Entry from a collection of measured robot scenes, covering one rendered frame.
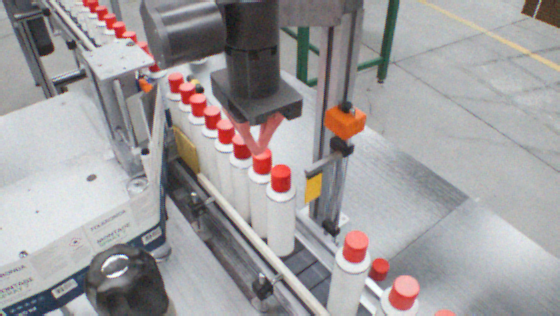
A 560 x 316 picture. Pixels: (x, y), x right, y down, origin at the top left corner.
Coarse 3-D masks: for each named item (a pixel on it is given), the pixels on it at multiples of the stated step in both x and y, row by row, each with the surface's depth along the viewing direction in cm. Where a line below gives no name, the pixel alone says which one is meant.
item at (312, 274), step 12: (204, 192) 91; (216, 204) 88; (228, 216) 86; (264, 240) 81; (300, 252) 79; (288, 264) 77; (300, 264) 77; (312, 264) 77; (300, 276) 75; (312, 276) 75; (324, 276) 75; (288, 288) 73; (312, 288) 74; (324, 288) 73; (300, 300) 72; (324, 300) 71; (312, 312) 70; (360, 312) 70
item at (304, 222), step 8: (296, 216) 75; (304, 224) 74; (312, 224) 74; (312, 232) 73; (320, 232) 72; (320, 240) 71; (328, 240) 71; (328, 248) 70; (336, 248) 70; (368, 280) 65; (368, 288) 65; (376, 288) 64; (376, 296) 64
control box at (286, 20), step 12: (288, 0) 56; (300, 0) 56; (312, 0) 56; (324, 0) 56; (336, 0) 56; (288, 12) 57; (300, 12) 57; (312, 12) 57; (324, 12) 57; (336, 12) 57; (288, 24) 58; (300, 24) 58; (312, 24) 58; (324, 24) 58; (336, 24) 58
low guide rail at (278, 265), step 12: (204, 180) 88; (216, 192) 86; (228, 204) 83; (240, 216) 81; (240, 228) 81; (252, 240) 78; (264, 252) 75; (276, 264) 73; (288, 276) 71; (300, 288) 69; (312, 300) 68; (324, 312) 66
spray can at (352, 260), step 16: (352, 240) 56; (368, 240) 56; (336, 256) 59; (352, 256) 56; (368, 256) 59; (336, 272) 60; (352, 272) 57; (336, 288) 62; (352, 288) 60; (336, 304) 64; (352, 304) 64
